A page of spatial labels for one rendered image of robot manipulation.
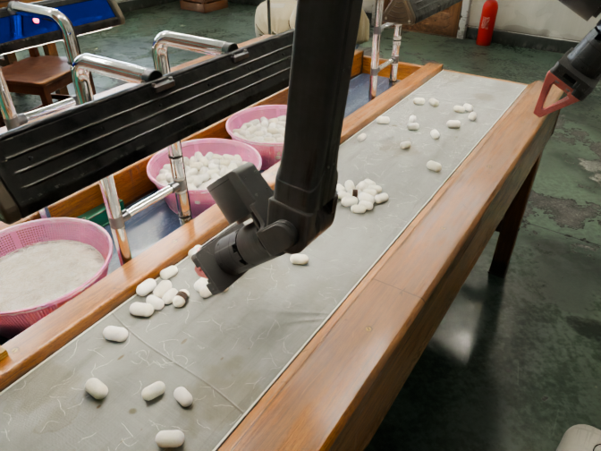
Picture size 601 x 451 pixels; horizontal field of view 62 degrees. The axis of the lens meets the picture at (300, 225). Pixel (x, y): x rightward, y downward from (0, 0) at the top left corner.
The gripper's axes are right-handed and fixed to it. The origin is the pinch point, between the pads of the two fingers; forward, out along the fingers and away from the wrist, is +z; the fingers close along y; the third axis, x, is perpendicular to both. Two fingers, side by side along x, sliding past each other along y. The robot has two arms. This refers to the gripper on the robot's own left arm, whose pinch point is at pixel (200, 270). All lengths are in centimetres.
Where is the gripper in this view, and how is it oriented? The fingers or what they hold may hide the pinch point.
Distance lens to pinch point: 80.3
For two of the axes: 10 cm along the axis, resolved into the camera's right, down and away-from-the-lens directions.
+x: 5.4, 8.3, 1.2
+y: -5.5, 4.6, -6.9
